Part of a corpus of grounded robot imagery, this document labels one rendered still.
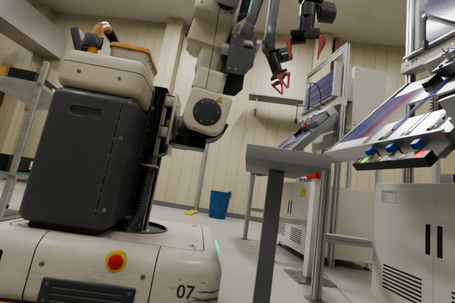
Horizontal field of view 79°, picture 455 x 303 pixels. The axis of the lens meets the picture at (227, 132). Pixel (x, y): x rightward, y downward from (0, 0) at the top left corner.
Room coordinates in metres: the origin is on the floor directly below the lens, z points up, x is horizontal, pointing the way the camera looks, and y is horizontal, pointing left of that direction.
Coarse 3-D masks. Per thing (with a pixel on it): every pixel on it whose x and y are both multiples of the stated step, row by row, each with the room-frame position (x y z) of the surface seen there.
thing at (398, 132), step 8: (432, 112) 0.96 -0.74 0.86; (440, 112) 0.91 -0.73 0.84; (408, 120) 1.05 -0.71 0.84; (416, 120) 1.00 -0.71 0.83; (424, 120) 0.95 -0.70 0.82; (432, 120) 0.91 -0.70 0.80; (448, 120) 0.83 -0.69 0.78; (384, 128) 1.17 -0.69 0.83; (400, 128) 1.05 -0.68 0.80; (408, 128) 0.99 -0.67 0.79; (416, 128) 0.94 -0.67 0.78; (424, 128) 0.90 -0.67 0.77; (440, 128) 0.83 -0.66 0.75; (376, 136) 1.15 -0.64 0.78; (392, 136) 1.04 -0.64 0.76; (400, 136) 0.97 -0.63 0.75
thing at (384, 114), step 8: (400, 96) 1.37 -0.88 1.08; (408, 96) 1.27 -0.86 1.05; (416, 96) 1.21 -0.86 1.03; (384, 104) 1.45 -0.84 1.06; (392, 104) 1.34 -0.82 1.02; (400, 104) 1.25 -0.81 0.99; (408, 104) 1.21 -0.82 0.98; (376, 112) 1.41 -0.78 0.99; (384, 112) 1.32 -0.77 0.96; (392, 112) 1.23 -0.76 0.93; (368, 120) 1.39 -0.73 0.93; (376, 120) 1.29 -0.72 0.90; (384, 120) 1.22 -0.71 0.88; (360, 128) 1.38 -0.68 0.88; (368, 128) 1.28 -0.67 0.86; (376, 128) 1.20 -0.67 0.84; (352, 136) 1.35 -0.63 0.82; (360, 136) 1.26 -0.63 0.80; (368, 136) 1.18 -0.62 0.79; (344, 144) 1.33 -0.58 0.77; (352, 144) 1.24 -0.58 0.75
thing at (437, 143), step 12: (432, 132) 0.79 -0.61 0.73; (360, 144) 1.14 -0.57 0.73; (372, 144) 1.06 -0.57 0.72; (384, 144) 1.00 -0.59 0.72; (396, 144) 0.95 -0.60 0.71; (408, 144) 0.91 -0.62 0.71; (432, 144) 0.83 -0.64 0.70; (444, 144) 0.79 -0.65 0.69; (336, 156) 1.34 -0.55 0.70; (348, 156) 1.26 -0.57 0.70; (360, 156) 1.18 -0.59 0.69
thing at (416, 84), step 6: (426, 78) 1.36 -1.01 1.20; (444, 78) 1.17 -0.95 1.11; (414, 84) 1.42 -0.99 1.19; (420, 84) 1.34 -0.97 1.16; (450, 84) 1.06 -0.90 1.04; (402, 90) 1.48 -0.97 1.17; (408, 90) 1.40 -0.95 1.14; (432, 90) 1.15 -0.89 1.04; (438, 90) 1.10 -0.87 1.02; (444, 90) 1.06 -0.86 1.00; (450, 90) 1.02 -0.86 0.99; (396, 96) 1.46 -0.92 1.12; (420, 96) 1.19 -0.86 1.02; (432, 96) 1.10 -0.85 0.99; (444, 96) 1.12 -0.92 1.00; (414, 102) 1.19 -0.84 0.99
